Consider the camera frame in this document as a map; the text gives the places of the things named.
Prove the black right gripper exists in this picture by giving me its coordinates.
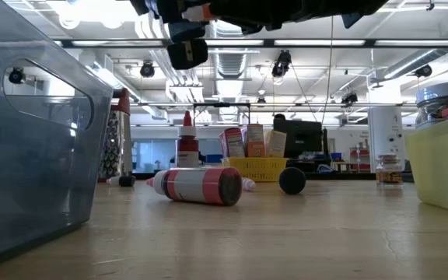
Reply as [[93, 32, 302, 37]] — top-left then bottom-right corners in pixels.
[[208, 0, 310, 36]]

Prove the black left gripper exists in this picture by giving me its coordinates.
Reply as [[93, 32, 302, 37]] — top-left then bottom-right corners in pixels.
[[130, 0, 210, 71]]

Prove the red bottle with conical cap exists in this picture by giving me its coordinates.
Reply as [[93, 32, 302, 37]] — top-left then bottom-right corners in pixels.
[[176, 110, 201, 169]]

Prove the yellow carton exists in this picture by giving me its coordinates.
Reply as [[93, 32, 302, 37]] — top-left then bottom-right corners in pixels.
[[266, 130, 288, 159]]

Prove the red bottle with white label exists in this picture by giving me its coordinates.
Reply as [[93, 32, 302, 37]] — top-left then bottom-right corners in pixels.
[[145, 166, 243, 207]]

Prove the small white-capped dropper bottle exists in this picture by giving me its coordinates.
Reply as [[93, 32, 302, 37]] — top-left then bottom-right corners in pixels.
[[106, 175, 137, 187]]

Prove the glass jar with white lid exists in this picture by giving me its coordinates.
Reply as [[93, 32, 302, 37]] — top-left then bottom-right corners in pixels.
[[415, 80, 448, 131]]

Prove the yellow translucent plastic bin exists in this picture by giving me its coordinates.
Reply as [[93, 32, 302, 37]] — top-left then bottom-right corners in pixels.
[[404, 111, 448, 218]]

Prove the black ceiling spotlight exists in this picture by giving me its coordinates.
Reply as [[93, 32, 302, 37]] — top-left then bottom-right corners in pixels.
[[271, 49, 292, 79], [413, 64, 434, 79], [340, 92, 359, 106], [139, 61, 156, 79], [8, 66, 26, 85]]

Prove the black overhead light bar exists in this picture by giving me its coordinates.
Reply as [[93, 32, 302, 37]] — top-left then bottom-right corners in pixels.
[[52, 37, 448, 49]]

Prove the black desk monitor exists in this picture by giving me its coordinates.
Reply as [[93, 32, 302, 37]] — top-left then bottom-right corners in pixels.
[[273, 118, 325, 159]]

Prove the yellow mesh basket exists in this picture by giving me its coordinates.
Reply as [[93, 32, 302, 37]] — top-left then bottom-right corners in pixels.
[[227, 156, 289, 183]]

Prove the dark purple bottle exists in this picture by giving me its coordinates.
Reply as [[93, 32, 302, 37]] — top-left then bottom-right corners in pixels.
[[278, 166, 307, 196]]

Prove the red storage shelf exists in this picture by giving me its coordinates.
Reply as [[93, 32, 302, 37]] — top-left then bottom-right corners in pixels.
[[348, 146, 371, 172]]

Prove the white round column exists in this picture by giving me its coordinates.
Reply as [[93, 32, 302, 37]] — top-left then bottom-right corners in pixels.
[[367, 105, 405, 172]]

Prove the grey translucent plastic bin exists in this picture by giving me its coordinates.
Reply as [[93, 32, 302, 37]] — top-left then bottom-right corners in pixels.
[[0, 0, 114, 273]]

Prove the dark blue sofa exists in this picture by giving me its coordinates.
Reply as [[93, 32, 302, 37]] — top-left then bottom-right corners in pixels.
[[401, 159, 418, 184]]

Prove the silver ceiling duct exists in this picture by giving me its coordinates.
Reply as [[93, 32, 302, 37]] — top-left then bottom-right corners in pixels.
[[206, 19, 262, 79]]

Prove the black gantry frame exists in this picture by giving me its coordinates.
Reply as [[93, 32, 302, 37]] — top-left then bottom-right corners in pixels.
[[191, 101, 253, 164]]

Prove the metal box grater red handle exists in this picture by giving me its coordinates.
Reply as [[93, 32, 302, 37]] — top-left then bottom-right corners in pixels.
[[97, 87, 134, 184]]

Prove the black aluminium table frame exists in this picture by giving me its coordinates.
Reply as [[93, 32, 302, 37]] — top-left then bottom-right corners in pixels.
[[132, 172, 418, 181]]

